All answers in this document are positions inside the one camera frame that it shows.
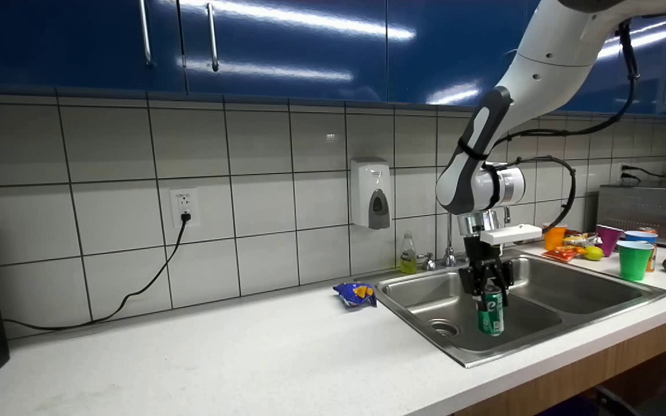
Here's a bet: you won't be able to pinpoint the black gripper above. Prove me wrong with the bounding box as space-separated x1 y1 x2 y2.
460 236 513 327

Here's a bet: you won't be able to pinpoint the green soda can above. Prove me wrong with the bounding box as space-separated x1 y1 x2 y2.
479 286 504 338

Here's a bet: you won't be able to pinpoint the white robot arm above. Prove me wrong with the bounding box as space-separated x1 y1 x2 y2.
438 0 666 334

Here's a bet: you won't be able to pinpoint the stainless steel double sink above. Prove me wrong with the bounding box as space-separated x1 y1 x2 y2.
374 253 666 368

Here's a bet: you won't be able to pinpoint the chrome gooseneck faucet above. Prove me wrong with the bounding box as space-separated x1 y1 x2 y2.
420 215 468 270

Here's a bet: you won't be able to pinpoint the orange snack packets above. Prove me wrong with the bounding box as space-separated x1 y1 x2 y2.
545 233 590 264

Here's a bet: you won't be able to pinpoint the orange plastic cup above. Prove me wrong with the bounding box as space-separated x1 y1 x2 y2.
544 223 566 252

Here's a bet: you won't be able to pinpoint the yellow-green fruit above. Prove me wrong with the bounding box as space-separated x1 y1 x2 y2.
584 245 604 261

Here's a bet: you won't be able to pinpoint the green dish soap bottle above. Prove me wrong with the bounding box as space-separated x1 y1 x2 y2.
397 233 419 274

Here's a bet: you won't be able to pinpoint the purple plastic cup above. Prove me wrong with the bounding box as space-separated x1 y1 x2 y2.
596 223 624 257

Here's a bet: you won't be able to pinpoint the green plastic cup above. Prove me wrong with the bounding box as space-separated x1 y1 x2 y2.
617 240 653 281

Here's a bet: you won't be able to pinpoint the blue plastic cup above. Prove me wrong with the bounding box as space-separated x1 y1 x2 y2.
624 230 658 245

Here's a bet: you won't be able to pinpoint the blue chip bag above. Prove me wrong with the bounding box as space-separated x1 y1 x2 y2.
334 281 376 309

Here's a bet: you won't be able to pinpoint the silver microwave oven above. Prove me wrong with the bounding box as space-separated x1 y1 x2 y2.
596 185 666 240

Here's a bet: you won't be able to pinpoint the wooden lower cabinet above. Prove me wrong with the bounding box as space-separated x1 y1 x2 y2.
458 324 666 416

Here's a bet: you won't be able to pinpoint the blue upper cabinets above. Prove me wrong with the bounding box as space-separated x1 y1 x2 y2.
0 0 666 119

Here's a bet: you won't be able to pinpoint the white wall soap dispenser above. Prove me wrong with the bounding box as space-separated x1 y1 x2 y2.
350 160 390 230

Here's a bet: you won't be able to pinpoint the black power cord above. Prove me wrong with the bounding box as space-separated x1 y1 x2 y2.
4 209 195 334

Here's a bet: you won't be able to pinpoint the white wall power outlet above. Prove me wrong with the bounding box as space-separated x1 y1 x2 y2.
172 189 202 223

